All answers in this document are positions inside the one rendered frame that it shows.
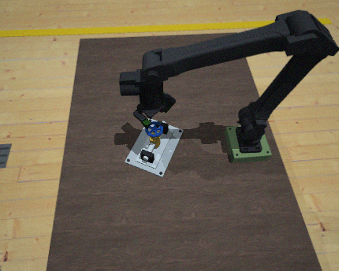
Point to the black and brass valve with blue handwheel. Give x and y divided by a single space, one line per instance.
155 144

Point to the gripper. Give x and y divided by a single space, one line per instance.
162 104

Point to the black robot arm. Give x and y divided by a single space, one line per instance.
297 33

